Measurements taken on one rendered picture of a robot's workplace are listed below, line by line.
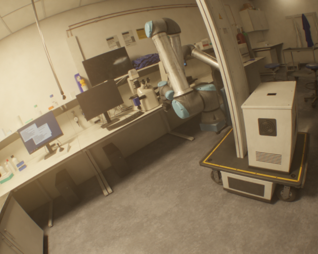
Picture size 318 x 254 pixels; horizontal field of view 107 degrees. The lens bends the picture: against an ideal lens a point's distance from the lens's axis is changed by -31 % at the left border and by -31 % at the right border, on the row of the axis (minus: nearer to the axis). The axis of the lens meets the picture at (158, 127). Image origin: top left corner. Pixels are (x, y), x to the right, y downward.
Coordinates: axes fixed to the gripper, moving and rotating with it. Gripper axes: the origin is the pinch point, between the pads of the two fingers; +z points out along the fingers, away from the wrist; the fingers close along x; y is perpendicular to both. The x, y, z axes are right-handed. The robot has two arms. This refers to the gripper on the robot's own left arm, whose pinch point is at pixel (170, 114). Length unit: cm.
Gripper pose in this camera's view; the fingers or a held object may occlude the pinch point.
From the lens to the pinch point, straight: 173.9
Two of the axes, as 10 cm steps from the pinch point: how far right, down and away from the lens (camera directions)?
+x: -7.5, 5.6, -3.7
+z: 1.8, 7.0, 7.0
